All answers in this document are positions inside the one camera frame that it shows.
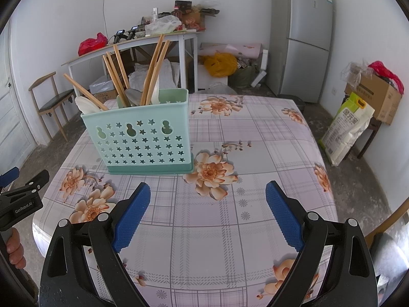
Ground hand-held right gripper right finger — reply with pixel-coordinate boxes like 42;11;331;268
265;180;378;307

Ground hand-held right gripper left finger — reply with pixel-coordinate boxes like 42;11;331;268
39;182;151;307

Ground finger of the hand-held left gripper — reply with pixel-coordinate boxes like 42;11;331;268
6;169;50;199
0;166;20;188

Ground mint green utensil holder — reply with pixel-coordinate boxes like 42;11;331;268
80;89;194;176

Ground white plastic ladle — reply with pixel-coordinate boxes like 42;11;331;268
150;75;161;105

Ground bunch of wooden chopsticks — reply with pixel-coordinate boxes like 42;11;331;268
63;34;171;111

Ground person's left hand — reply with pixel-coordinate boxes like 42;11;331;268
6;227;26;267

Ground white door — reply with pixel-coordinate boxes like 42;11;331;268
0;19;36;167

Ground wooden chair with dark seat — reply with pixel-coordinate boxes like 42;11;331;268
29;72;77;142

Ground floral tablecloth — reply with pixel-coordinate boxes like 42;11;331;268
32;93;339;307

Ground white rice paddle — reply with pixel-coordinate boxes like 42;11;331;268
75;96;96;115

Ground white rice bag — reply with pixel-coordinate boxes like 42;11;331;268
320;92;375;167

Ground brown cardboard box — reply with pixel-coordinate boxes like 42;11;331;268
94;90;118;103

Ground light wooden chair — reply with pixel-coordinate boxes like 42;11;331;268
364;205;409;307

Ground black round seat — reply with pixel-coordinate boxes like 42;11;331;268
277;94;305;111

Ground dark spoon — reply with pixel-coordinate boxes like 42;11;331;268
124;88;144;107

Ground dark small stool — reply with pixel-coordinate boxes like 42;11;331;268
356;117;382;160

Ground white plastic bag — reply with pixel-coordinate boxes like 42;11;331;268
195;82;238;95

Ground grey green sack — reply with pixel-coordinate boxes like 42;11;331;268
228;65;259;87

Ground red plastic bag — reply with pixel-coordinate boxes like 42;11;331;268
78;32;108;56

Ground white sacks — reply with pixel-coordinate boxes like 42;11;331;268
129;61;181;90

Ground white foam pieces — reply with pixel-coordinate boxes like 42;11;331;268
251;49;269;87

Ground large cardboard box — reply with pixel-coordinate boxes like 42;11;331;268
344;75;402;126

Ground white square box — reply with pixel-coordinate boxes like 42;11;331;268
196;64;229;92

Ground white desk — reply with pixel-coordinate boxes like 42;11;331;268
61;30;202;95

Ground crumpled clear plastic wrap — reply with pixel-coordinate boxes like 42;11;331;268
340;59;371;85

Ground yellow plastic bag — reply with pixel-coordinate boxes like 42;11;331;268
204;53;238;77

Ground floral patterned long box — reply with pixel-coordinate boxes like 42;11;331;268
200;42;263;59

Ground red bag on cardboard box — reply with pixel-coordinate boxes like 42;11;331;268
368;61;405;95

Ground silver refrigerator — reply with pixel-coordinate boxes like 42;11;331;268
265;0;336;103

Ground clear plastic bag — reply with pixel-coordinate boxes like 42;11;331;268
144;15;183;36

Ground pile of small boxes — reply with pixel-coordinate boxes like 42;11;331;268
171;0;221;32

